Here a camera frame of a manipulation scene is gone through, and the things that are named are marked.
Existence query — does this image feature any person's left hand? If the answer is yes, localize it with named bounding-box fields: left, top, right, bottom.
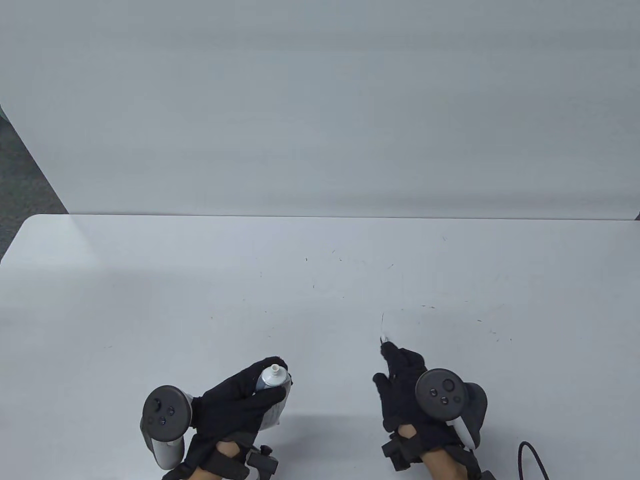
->
left=162, top=356, right=291, bottom=480

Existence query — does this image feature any person's right hand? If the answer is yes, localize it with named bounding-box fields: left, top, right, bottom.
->
left=372, top=342, right=473, bottom=453

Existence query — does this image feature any white toothpaste tube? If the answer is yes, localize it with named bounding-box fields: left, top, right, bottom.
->
left=255, top=364, right=292, bottom=432

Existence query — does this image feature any person's left forearm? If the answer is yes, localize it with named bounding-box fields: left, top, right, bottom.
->
left=197, top=440, right=242, bottom=480

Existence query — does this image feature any person's right forearm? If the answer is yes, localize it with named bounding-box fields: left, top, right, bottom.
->
left=400, top=425, right=468, bottom=480

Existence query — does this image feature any grey handheld controller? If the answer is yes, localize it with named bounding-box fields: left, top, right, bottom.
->
left=415, top=368, right=488, bottom=449
left=141, top=385, right=195, bottom=471

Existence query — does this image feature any white partition board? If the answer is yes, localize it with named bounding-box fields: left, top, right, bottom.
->
left=0, top=0, right=640, bottom=221

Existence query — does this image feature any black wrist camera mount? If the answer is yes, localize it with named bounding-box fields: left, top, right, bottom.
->
left=382, top=432, right=485, bottom=480
left=202, top=437, right=280, bottom=480

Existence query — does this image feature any black cable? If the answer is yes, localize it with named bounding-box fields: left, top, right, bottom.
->
left=517, top=441, right=551, bottom=480

